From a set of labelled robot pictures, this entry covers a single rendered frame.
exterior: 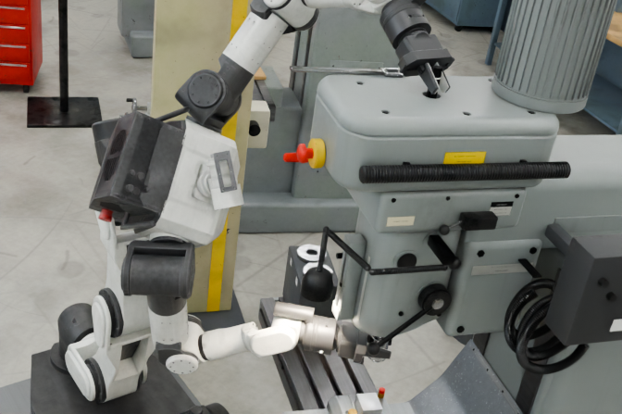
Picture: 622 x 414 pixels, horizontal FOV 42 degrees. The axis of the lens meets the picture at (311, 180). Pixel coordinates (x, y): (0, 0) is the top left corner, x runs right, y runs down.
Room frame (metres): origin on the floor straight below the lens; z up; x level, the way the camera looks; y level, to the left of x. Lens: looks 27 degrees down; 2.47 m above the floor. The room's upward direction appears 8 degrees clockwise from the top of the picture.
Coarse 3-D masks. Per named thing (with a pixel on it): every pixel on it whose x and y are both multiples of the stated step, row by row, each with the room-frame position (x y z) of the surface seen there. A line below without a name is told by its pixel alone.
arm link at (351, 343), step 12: (324, 324) 1.56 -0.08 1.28; (336, 324) 1.58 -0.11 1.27; (348, 324) 1.60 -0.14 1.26; (324, 336) 1.54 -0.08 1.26; (336, 336) 1.55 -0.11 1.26; (348, 336) 1.55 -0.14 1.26; (360, 336) 1.55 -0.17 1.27; (324, 348) 1.53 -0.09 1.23; (336, 348) 1.54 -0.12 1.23; (348, 348) 1.53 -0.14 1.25; (360, 348) 1.52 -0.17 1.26; (360, 360) 1.51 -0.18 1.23
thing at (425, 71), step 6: (420, 66) 1.57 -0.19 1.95; (426, 66) 1.57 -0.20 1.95; (420, 72) 1.57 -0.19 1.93; (426, 72) 1.56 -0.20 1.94; (432, 72) 1.56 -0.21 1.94; (426, 78) 1.56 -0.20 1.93; (432, 78) 1.55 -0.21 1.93; (426, 84) 1.56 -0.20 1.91; (432, 84) 1.54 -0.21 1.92; (432, 90) 1.54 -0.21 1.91
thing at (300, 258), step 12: (288, 252) 2.14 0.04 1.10; (300, 252) 2.10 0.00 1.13; (312, 252) 2.12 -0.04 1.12; (288, 264) 2.12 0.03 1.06; (300, 264) 2.05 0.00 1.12; (312, 264) 2.04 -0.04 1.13; (324, 264) 2.07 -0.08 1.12; (288, 276) 2.10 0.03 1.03; (300, 276) 1.99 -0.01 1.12; (336, 276) 2.01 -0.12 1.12; (288, 288) 2.08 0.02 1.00; (300, 288) 1.94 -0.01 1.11; (336, 288) 1.96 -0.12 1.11; (288, 300) 2.06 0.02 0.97; (300, 300) 1.94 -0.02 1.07; (324, 312) 1.96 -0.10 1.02
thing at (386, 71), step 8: (320, 72) 1.60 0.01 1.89; (328, 72) 1.60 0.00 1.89; (336, 72) 1.61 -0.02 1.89; (344, 72) 1.62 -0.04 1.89; (352, 72) 1.62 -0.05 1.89; (360, 72) 1.63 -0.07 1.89; (368, 72) 1.63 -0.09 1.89; (376, 72) 1.64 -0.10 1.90; (384, 72) 1.64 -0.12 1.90; (392, 72) 1.65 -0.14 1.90
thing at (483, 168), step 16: (368, 176) 1.35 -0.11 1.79; (384, 176) 1.36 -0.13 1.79; (400, 176) 1.37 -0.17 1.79; (416, 176) 1.38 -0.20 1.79; (432, 176) 1.39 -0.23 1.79; (448, 176) 1.41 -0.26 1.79; (464, 176) 1.42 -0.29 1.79; (480, 176) 1.43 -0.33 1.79; (496, 176) 1.44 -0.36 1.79; (512, 176) 1.45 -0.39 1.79; (528, 176) 1.47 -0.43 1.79; (544, 176) 1.48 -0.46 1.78; (560, 176) 1.50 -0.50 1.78
